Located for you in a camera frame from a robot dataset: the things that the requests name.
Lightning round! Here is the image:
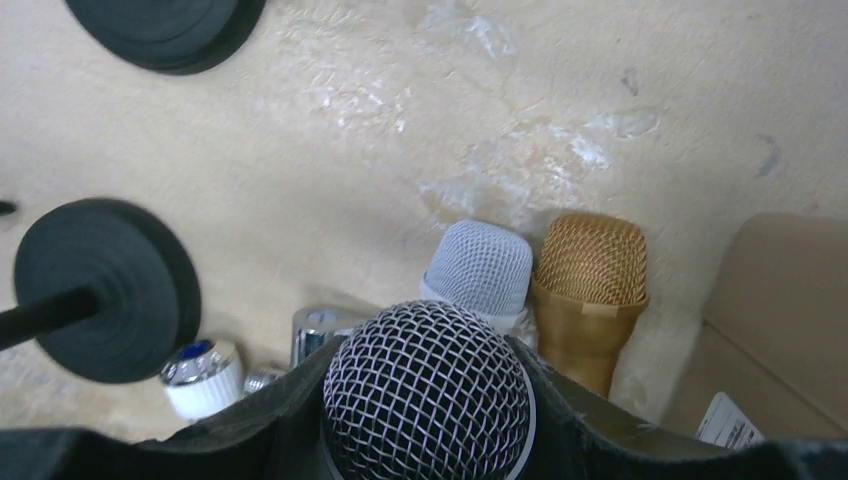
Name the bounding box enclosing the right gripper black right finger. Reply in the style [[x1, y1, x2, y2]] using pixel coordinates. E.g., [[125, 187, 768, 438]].
[[507, 337, 847, 480]]

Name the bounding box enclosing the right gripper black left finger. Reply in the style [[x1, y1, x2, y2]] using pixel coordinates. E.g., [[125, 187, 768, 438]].
[[1, 338, 342, 479]]

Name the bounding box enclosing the glitter silver microphone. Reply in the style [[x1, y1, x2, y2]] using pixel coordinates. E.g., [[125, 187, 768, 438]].
[[321, 300, 537, 479]]

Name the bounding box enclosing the gold microphone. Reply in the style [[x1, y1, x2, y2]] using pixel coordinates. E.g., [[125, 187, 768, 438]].
[[531, 213, 649, 397]]

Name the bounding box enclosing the white microphone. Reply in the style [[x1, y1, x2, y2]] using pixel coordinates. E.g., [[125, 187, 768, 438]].
[[419, 220, 533, 336]]

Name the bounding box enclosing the black stand with clip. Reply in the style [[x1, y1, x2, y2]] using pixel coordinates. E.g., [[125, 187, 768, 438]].
[[1, 198, 202, 384], [66, 0, 266, 75]]

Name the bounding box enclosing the white chrome faucet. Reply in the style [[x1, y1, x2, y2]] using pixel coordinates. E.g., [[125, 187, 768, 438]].
[[159, 305, 368, 423]]

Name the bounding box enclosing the tan plastic case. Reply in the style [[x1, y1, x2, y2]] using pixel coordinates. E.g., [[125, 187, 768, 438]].
[[662, 213, 847, 449]]

